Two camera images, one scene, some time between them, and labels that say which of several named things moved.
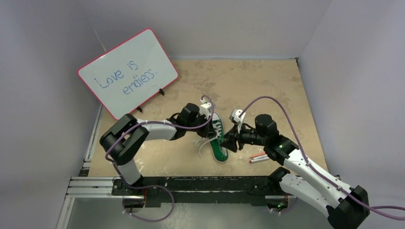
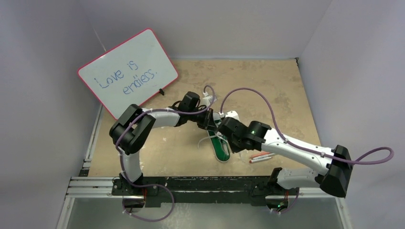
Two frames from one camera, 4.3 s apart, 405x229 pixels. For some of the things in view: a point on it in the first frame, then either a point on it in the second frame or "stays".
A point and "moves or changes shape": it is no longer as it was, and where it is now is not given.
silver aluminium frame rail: (82, 187) stays
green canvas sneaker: (218, 152) stays
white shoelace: (218, 129) moves or changes shape
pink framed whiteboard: (126, 76) stays
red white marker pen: (260, 160) stays
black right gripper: (234, 139) → (223, 127)
